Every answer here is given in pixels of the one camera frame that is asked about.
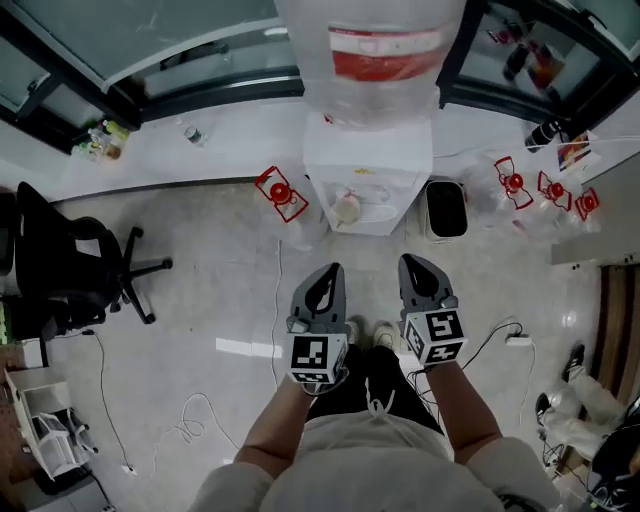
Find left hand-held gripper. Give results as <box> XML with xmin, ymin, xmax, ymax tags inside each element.
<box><xmin>284</xmin><ymin>263</ymin><xmax>352</xmax><ymax>387</ymax></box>

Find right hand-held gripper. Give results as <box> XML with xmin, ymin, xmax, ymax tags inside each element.
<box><xmin>398</xmin><ymin>253</ymin><xmax>469</xmax><ymax>369</ymax></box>

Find white cup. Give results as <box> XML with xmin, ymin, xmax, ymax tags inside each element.
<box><xmin>332</xmin><ymin>192</ymin><xmax>363</xmax><ymax>225</ymax></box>

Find person's right forearm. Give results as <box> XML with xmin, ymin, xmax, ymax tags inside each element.
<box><xmin>424</xmin><ymin>359</ymin><xmax>504</xmax><ymax>454</ymax></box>

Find person's left forearm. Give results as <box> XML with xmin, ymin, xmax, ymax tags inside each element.
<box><xmin>234</xmin><ymin>374</ymin><xmax>314</xmax><ymax>466</ymax></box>

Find clear red-capped water jug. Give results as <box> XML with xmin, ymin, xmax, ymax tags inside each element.
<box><xmin>469</xmin><ymin>156</ymin><xmax>535</xmax><ymax>231</ymax></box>
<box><xmin>529</xmin><ymin>170</ymin><xmax>574</xmax><ymax>236</ymax></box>
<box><xmin>253</xmin><ymin>165</ymin><xmax>326</xmax><ymax>251</ymax></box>
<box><xmin>569</xmin><ymin>187</ymin><xmax>601</xmax><ymax>234</ymax></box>

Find clear dispenser water jug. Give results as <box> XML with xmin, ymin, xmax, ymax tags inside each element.
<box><xmin>273</xmin><ymin>0</ymin><xmax>469</xmax><ymax>132</ymax></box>

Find clear plastic bottle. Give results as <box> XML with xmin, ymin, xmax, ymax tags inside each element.
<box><xmin>175</xmin><ymin>117</ymin><xmax>207</xmax><ymax>148</ymax></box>

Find person's left white shoe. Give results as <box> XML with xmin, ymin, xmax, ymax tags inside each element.
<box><xmin>347</xmin><ymin>314</ymin><xmax>369</xmax><ymax>346</ymax></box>

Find person's white shoe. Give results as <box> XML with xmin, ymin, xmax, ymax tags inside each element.
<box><xmin>372</xmin><ymin>322</ymin><xmax>401</xmax><ymax>351</ymax></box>
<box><xmin>347</xmin><ymin>314</ymin><xmax>369</xmax><ymax>346</ymax></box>

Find person's right white shoe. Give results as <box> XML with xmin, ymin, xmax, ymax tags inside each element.
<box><xmin>372</xmin><ymin>322</ymin><xmax>401</xmax><ymax>351</ymax></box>

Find person's black trousers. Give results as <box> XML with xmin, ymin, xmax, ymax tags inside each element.
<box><xmin>304</xmin><ymin>344</ymin><xmax>446</xmax><ymax>436</ymax></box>

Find white window ledge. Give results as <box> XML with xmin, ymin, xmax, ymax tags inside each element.
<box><xmin>0</xmin><ymin>97</ymin><xmax>640</xmax><ymax>204</ymax></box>

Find person's white shirt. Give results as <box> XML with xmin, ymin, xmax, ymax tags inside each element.
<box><xmin>189</xmin><ymin>412</ymin><xmax>561</xmax><ymax>512</ymax></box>

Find grey locker cabinet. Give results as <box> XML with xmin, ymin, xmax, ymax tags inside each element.
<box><xmin>549</xmin><ymin>154</ymin><xmax>640</xmax><ymax>269</ymax></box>

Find black flask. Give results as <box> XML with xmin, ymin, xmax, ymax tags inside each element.
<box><xmin>524</xmin><ymin>117</ymin><xmax>571</xmax><ymax>154</ymax></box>

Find brown wooden platform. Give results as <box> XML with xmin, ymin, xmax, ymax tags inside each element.
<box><xmin>582</xmin><ymin>264</ymin><xmax>640</xmax><ymax>471</ymax></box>

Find colourful printed card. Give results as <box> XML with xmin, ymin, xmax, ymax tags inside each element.
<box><xmin>557</xmin><ymin>130</ymin><xmax>601</xmax><ymax>174</ymax></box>

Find black office chair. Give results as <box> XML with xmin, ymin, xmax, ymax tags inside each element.
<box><xmin>0</xmin><ymin>180</ymin><xmax>174</xmax><ymax>369</ymax></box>

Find group of drink bottles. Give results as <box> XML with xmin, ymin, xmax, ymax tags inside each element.
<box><xmin>72</xmin><ymin>119</ymin><xmax>131</xmax><ymax>162</ymax></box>

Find white shelf cart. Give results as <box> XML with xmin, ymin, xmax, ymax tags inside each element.
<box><xmin>4</xmin><ymin>369</ymin><xmax>99</xmax><ymax>481</ymax></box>

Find thin white dispenser cable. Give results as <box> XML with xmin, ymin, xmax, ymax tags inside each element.
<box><xmin>269</xmin><ymin>238</ymin><xmax>284</xmax><ymax>389</ymax></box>

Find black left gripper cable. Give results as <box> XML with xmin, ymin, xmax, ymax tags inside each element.
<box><xmin>299</xmin><ymin>367</ymin><xmax>351</xmax><ymax>399</ymax></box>

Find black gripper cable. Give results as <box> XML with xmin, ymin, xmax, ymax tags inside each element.
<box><xmin>299</xmin><ymin>367</ymin><xmax>351</xmax><ymax>399</ymax></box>
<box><xmin>407</xmin><ymin>367</ymin><xmax>444</xmax><ymax>431</ymax></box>

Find black power strip cable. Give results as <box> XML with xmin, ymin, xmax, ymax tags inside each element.
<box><xmin>459</xmin><ymin>321</ymin><xmax>524</xmax><ymax>371</ymax></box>

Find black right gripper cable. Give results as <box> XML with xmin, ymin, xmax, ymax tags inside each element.
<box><xmin>407</xmin><ymin>367</ymin><xmax>444</xmax><ymax>431</ymax></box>

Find white drawstring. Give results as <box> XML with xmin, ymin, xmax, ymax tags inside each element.
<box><xmin>364</xmin><ymin>379</ymin><xmax>396</xmax><ymax>416</ymax></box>

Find white power strip cable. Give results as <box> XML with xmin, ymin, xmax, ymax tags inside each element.
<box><xmin>517</xmin><ymin>342</ymin><xmax>537</xmax><ymax>429</ymax></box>

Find coiled white floor cable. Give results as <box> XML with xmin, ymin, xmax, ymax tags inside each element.
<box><xmin>124</xmin><ymin>392</ymin><xmax>241</xmax><ymax>476</ymax></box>

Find black floor cable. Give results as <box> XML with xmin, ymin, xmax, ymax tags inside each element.
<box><xmin>82</xmin><ymin>329</ymin><xmax>131</xmax><ymax>469</ymax></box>

